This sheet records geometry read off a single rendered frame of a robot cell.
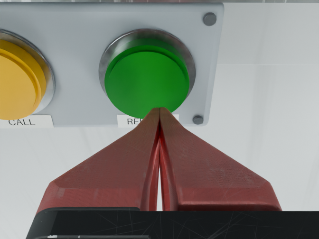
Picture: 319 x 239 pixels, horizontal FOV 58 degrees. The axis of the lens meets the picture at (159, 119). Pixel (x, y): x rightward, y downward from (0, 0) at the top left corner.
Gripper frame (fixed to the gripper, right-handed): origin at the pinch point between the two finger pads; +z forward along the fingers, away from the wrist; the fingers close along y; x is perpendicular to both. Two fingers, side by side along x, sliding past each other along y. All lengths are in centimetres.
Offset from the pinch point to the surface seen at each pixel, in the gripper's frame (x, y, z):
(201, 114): 1.5, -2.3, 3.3
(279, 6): -1.7, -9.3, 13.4
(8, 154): 13.7, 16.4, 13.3
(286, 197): 21.8, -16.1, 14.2
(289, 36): 0.7, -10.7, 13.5
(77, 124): 2.0, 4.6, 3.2
